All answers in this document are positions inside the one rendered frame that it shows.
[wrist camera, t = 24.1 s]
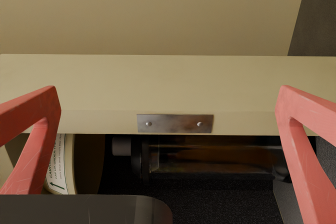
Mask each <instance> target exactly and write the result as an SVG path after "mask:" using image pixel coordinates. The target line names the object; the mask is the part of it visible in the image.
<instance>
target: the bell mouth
mask: <svg viewBox="0 0 336 224"><path fill-rule="evenodd" d="M105 140H106V134H83V133H57V134H56V139H55V143H54V148H53V151H52V155H51V158H50V162H49V166H48V169H47V173H46V176H45V180H44V183H43V188H44V189H45V190H47V191H48V192H50V193H52V194H54V195H97V193H98V190H99V187H100V183H101V178H102V172H103V166H104V157H105Z"/></svg>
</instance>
